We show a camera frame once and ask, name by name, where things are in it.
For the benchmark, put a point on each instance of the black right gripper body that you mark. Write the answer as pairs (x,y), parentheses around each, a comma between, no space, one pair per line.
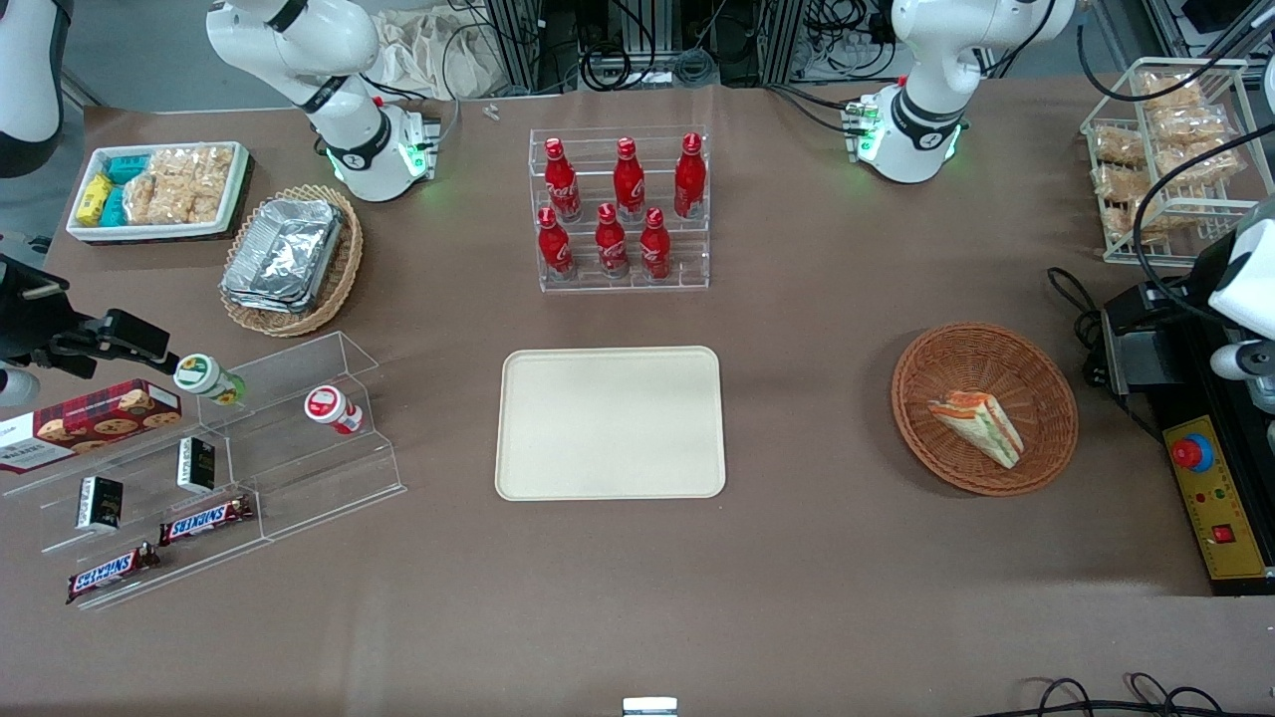
(28,324)

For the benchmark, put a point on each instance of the triangular sandwich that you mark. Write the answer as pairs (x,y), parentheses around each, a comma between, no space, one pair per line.
(981,428)

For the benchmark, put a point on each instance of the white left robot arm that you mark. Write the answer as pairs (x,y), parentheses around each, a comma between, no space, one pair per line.
(926,60)

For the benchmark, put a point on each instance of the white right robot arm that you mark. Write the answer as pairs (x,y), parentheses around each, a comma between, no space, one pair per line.
(299,40)

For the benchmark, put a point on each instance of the white rectangular snack tray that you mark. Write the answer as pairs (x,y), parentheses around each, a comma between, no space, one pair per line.
(149,231)

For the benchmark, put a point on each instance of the light oval wicker basket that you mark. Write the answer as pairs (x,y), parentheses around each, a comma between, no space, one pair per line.
(339,279)

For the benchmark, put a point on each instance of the beige plastic tray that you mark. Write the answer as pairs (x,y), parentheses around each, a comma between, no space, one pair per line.
(608,423)

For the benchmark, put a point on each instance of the brown wicker basket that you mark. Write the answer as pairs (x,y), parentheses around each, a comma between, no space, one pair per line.
(956,358)

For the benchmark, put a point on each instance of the green lid yogurt bottle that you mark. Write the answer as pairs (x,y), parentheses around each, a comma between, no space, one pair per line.
(207,378)

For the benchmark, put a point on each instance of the red cookie box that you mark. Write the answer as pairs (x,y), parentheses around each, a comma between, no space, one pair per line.
(90,423)

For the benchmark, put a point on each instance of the teal snack pack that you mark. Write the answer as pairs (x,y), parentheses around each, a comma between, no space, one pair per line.
(115,207)
(127,168)

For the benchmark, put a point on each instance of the clear rice cracker bag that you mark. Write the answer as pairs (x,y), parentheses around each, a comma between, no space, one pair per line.
(169,202)
(194,166)

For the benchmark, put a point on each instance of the yellow snack pack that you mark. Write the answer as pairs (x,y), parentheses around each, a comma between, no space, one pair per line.
(95,199)

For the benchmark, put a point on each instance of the small black box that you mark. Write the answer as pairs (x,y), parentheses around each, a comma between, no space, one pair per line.
(196,464)
(100,503)

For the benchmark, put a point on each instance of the stacked foil containers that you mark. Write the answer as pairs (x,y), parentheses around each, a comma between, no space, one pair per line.
(284,254)

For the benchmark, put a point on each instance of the Snickers chocolate bar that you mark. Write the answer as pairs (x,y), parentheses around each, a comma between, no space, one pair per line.
(110,573)
(204,520)

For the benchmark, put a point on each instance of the clear acrylic stepped shelf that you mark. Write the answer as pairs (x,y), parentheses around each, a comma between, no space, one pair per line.
(299,468)

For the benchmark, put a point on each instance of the red lid yogurt bottle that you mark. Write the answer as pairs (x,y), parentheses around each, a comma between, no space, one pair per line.
(334,408)

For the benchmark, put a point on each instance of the beige cloth bag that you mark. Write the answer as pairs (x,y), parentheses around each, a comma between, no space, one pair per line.
(428,55)

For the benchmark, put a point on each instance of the red cola bottle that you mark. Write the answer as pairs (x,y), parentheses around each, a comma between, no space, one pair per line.
(555,249)
(561,184)
(612,249)
(628,184)
(689,184)
(654,251)

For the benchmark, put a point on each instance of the clear acrylic bottle rack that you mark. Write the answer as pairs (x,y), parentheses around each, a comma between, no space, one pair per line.
(687,269)

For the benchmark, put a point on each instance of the clear snack bag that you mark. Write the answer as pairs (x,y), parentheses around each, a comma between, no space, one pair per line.
(1131,221)
(1200,162)
(1190,124)
(1170,92)
(1119,145)
(1118,182)

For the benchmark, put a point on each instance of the black box with grey plate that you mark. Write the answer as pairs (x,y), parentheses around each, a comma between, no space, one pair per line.
(1146,358)

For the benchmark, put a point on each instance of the red emergency stop button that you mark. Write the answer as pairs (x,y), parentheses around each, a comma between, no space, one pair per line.
(1191,453)

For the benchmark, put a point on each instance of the black yellow control box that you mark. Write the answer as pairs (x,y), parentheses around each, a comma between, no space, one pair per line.
(1215,518)

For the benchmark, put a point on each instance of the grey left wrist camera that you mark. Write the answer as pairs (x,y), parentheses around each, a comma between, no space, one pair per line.
(1243,360)

